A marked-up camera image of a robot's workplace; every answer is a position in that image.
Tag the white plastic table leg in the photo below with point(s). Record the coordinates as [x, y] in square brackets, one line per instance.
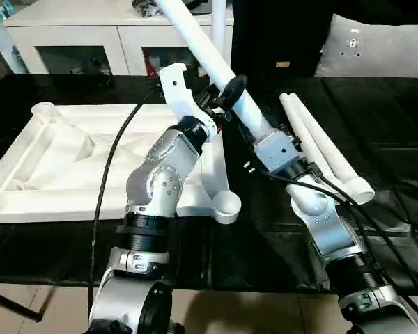
[299, 125]
[218, 21]
[334, 153]
[202, 45]

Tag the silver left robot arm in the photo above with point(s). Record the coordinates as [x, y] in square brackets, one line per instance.
[160, 167]

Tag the small gold label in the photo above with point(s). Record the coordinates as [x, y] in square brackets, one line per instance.
[282, 64]

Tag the black cabinet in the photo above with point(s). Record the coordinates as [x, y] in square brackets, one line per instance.
[275, 35]

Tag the dark bag on cabinet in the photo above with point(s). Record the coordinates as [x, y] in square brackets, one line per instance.
[198, 3]

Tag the dark clutter pile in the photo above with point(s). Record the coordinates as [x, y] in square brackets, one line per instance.
[148, 8]

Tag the grey cushion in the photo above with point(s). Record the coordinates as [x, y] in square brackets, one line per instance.
[376, 48]

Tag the white cabinet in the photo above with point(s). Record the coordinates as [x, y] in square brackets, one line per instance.
[73, 38]

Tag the black mat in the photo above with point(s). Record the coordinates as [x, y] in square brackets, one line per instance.
[386, 139]

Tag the small teal object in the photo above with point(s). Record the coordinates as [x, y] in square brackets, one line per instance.
[7, 7]

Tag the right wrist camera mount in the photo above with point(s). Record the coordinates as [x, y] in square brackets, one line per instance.
[278, 153]

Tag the black metal frame leg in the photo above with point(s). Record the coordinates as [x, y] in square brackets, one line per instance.
[17, 306]

